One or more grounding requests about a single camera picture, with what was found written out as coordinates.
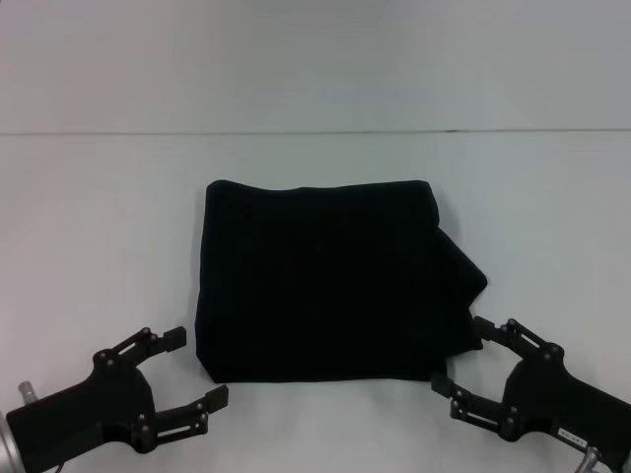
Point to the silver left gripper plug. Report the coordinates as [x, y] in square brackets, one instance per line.
[25, 391]

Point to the black shirt with FREE print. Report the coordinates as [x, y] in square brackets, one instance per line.
[320, 281]

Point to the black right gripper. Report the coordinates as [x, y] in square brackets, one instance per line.
[557, 399]

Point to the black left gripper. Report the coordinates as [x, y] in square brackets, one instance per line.
[84, 414]

